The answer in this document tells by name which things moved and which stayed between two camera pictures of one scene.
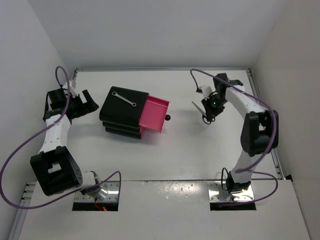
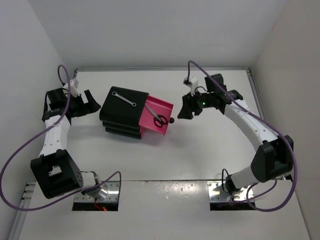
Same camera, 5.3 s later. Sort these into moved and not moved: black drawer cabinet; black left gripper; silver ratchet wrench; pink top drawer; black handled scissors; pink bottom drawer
Moved: pink top drawer; black handled scissors
Not moved: pink bottom drawer; silver ratchet wrench; black drawer cabinet; black left gripper
